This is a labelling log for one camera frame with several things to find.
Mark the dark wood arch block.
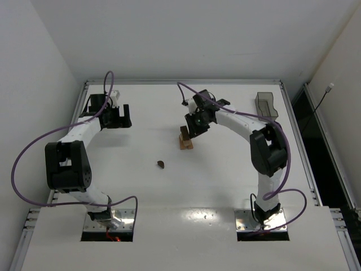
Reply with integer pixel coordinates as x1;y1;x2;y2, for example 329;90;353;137
180;125;191;139

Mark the dark wood quarter-round block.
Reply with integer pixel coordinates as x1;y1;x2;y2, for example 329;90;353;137
157;160;165;169

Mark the grey translucent plastic bin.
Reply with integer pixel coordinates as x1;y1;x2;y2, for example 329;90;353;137
254;92;279;121

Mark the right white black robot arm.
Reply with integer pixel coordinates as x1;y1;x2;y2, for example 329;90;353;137
182;90;288;225

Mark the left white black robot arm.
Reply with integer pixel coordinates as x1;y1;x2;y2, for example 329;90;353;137
45;90;132;230

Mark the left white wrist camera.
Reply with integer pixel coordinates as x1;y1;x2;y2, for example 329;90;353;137
109;90;120;108

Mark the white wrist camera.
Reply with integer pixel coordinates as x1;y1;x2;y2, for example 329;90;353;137
187;99;197;115
109;90;120;108

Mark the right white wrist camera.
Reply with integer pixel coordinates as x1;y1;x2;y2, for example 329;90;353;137
187;99;197;115

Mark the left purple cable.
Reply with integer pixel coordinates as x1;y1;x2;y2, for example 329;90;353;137
11;71;139;234

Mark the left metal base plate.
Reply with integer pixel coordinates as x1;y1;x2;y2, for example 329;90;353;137
83;208;135;233

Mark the metal base plate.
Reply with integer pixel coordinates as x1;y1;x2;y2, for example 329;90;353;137
234;208;289;234
83;208;135;233

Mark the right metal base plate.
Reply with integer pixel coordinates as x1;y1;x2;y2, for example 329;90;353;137
234;208;289;234

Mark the black cable with white plug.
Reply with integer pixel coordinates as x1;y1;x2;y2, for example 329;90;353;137
298;82;334;136

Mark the aluminium table frame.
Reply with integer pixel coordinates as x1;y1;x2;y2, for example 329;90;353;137
8;78;361;271

